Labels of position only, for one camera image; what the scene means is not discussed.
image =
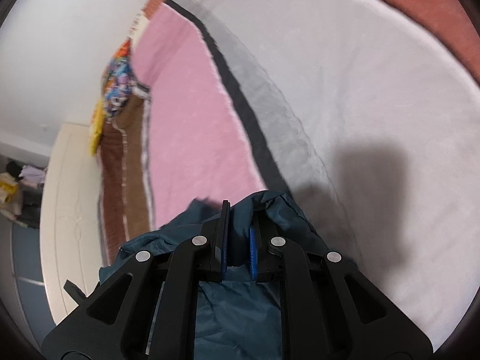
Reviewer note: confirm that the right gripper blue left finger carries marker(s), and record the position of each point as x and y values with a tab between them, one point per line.
219	242

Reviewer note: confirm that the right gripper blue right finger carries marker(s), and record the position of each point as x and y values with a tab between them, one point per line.
259	253

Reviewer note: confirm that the teal puffer jacket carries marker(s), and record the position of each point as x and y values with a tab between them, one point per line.
237	318

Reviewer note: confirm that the clothes pile in corner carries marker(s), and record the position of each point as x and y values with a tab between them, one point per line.
21	193

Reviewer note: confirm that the white headboard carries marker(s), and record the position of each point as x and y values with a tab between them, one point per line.
70	238

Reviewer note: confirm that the yellow pillow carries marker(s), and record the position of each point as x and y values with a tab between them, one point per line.
96	126

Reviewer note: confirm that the striped plush bed blanket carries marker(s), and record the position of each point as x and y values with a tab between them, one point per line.
357	109

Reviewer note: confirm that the colourful patterned pillow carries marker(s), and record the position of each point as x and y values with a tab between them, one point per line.
119	81

